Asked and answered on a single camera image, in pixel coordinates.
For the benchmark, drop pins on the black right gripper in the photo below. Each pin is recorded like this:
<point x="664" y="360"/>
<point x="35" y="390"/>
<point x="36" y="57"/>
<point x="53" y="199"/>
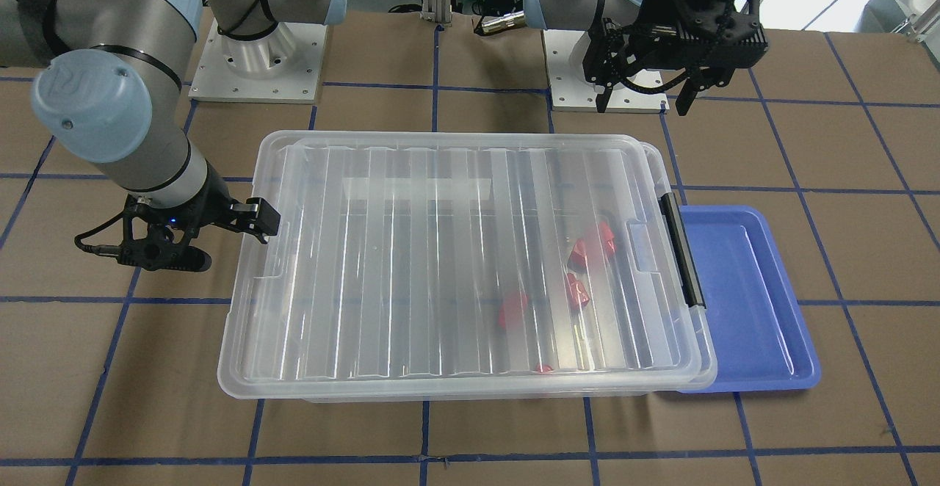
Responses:
<point x="211" y="197"/>

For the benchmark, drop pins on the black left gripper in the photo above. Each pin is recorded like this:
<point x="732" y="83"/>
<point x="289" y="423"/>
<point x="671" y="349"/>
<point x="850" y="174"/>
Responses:
<point x="665" y="3"/>

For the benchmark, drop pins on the red block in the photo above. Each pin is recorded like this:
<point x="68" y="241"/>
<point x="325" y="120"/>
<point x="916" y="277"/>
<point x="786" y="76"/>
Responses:
<point x="577" y="295"/>
<point x="596" y="246"/>
<point x="513" y="310"/>

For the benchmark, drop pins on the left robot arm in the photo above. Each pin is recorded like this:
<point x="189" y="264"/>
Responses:
<point x="576" y="15"/>

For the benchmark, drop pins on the clear plastic storage box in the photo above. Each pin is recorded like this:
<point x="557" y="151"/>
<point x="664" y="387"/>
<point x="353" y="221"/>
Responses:
<point x="661" y="178"/>

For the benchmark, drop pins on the blue plastic tray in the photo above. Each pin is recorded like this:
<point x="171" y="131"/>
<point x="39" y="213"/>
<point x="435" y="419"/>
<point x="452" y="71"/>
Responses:
<point x="760" y="338"/>

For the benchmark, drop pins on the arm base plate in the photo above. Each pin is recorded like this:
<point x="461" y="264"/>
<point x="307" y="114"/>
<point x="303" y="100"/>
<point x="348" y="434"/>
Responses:
<point x="572" y="92"/>
<point x="282" y="68"/>

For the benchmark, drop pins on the black box latch handle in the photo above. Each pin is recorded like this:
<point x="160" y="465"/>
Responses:
<point x="688" y="276"/>

